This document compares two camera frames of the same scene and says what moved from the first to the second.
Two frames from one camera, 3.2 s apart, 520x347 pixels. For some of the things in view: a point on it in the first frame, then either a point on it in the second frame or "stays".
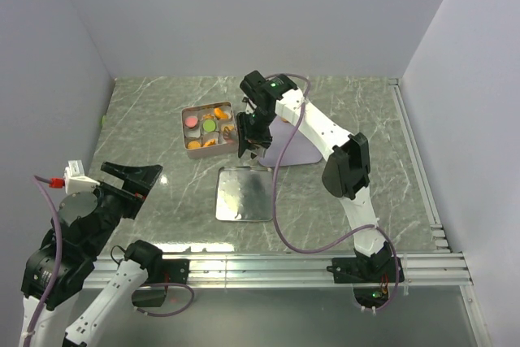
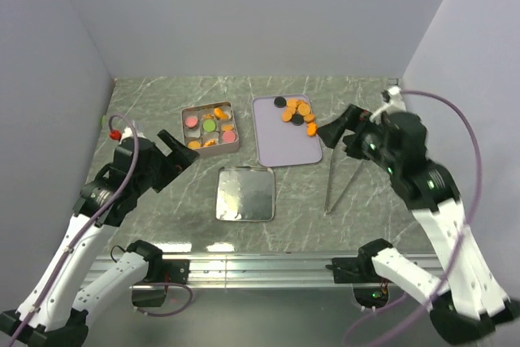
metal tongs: x=231 y=135 -> x=327 y=210
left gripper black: x=138 y=180 -> x=176 y=162
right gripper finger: x=243 y=131 -> x=332 y=132
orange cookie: x=220 y=114 stays
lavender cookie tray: x=299 y=150 stays
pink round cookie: x=191 y=121 stays
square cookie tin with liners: x=210 y=129 stays
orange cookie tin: x=193 y=145 stays
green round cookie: x=209 y=125 stays
